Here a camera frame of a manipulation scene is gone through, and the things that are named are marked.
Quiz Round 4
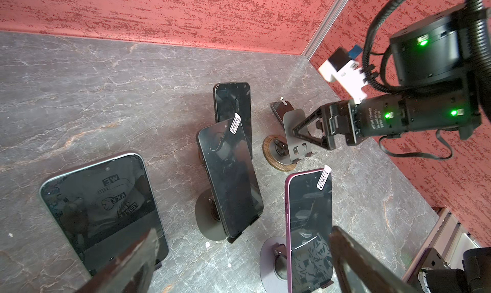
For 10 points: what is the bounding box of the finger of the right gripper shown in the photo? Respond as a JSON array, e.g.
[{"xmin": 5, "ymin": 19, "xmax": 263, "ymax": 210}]
[{"xmin": 292, "ymin": 106, "xmax": 326, "ymax": 149}]

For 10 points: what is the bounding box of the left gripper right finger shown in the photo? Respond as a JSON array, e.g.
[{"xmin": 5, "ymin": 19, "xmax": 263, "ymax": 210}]
[{"xmin": 329, "ymin": 226, "xmax": 416, "ymax": 292}]

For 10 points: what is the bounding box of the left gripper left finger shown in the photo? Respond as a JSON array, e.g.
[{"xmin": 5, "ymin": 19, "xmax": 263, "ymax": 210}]
[{"xmin": 78, "ymin": 229, "xmax": 159, "ymax": 292}]

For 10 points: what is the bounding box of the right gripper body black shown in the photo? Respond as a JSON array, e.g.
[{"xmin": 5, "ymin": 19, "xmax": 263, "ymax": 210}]
[{"xmin": 322, "ymin": 90, "xmax": 482, "ymax": 147}]

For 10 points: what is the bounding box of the light green phone with sticker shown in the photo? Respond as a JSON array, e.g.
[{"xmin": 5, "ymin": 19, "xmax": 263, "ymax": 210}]
[{"xmin": 270, "ymin": 99, "xmax": 294, "ymax": 125}]

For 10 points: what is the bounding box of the wooden base grey phone stand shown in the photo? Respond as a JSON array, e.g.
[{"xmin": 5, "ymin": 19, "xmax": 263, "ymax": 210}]
[{"xmin": 262, "ymin": 109, "xmax": 315, "ymax": 172}]

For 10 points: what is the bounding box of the purple phone with sticker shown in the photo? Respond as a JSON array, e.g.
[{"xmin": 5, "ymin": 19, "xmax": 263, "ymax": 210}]
[{"xmin": 285, "ymin": 165, "xmax": 333, "ymax": 292}]

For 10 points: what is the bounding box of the purple phone stand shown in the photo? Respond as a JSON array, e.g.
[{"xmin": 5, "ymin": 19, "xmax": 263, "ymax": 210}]
[{"xmin": 260, "ymin": 237, "xmax": 288, "ymax": 293}]

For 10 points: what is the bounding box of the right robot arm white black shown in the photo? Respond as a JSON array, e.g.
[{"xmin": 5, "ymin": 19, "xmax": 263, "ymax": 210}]
[{"xmin": 292, "ymin": 0, "xmax": 490, "ymax": 150}]

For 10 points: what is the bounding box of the green-edged phone far left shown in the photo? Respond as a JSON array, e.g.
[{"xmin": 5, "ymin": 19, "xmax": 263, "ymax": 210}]
[{"xmin": 40, "ymin": 152, "xmax": 169, "ymax": 276}]

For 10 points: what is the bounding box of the black round phone stand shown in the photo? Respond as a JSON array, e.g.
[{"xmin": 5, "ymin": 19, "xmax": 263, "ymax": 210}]
[{"xmin": 195, "ymin": 189, "xmax": 227, "ymax": 241}]

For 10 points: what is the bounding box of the black phone on rear stand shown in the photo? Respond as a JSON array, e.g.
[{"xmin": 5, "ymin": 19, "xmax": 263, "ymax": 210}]
[{"xmin": 213, "ymin": 82, "xmax": 253, "ymax": 158}]

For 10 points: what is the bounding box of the silver-backed phone on black stand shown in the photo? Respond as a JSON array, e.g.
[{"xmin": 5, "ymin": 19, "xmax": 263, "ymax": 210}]
[{"xmin": 196, "ymin": 115, "xmax": 264, "ymax": 243}]

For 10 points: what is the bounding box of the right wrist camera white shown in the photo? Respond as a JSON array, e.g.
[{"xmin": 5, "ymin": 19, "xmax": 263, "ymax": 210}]
[{"xmin": 318, "ymin": 45, "xmax": 367, "ymax": 105}]

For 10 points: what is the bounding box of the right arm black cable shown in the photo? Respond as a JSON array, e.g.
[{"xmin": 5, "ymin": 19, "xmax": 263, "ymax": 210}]
[{"xmin": 361, "ymin": 0, "xmax": 491, "ymax": 161}]

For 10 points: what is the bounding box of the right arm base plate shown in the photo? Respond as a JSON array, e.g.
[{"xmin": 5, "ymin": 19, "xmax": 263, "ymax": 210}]
[{"xmin": 402, "ymin": 207, "xmax": 490, "ymax": 292}]

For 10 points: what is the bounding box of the right aluminium corner post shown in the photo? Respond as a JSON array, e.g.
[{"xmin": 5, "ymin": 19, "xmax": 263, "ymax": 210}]
[{"xmin": 301, "ymin": 0, "xmax": 349, "ymax": 60}]

